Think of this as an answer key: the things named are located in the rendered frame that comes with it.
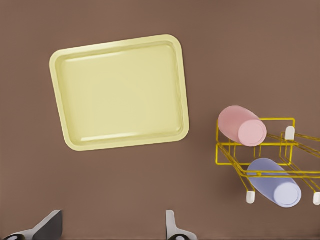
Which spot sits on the lavender cup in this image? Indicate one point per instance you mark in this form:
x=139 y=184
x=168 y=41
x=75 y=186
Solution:
x=275 y=182

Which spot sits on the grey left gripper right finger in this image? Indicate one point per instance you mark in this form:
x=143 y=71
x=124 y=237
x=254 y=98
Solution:
x=171 y=225

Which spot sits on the pale yellow tray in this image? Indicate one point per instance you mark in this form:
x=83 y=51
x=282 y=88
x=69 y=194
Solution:
x=120 y=93

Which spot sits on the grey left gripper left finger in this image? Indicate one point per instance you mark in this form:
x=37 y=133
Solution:
x=47 y=226

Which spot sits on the pink cup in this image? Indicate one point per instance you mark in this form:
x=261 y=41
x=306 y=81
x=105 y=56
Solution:
x=241 y=126

